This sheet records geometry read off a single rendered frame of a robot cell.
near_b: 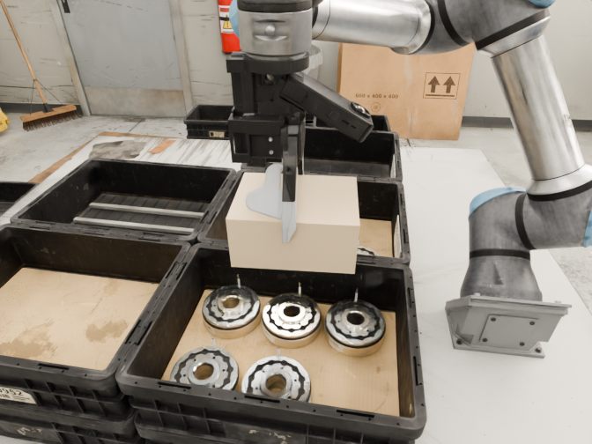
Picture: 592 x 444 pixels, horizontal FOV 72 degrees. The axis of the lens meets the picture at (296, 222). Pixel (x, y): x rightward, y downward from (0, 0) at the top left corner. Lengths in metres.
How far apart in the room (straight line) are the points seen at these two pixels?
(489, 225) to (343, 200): 0.45
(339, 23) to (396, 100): 2.97
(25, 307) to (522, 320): 0.94
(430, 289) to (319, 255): 0.58
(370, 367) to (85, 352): 0.47
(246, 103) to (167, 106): 3.63
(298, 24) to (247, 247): 0.26
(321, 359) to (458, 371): 0.31
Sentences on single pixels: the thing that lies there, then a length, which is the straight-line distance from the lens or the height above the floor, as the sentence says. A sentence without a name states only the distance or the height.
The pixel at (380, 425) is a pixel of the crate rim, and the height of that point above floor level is 0.93.
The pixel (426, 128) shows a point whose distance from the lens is 3.66.
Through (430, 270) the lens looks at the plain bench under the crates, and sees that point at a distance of 1.11.
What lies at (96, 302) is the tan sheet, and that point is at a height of 0.83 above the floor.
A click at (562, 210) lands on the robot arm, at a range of 0.86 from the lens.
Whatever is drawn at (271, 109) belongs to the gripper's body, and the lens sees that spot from 0.47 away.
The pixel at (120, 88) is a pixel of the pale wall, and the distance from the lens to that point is 4.22.
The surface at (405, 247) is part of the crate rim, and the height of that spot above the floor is 0.93.
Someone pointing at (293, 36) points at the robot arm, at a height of 1.32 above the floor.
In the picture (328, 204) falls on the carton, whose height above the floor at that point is 1.12.
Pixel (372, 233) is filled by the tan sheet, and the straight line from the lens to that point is 0.98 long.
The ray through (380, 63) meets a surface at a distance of 3.56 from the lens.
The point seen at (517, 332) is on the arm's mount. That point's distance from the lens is 0.93.
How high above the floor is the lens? 1.40
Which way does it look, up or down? 35 degrees down
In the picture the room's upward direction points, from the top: straight up
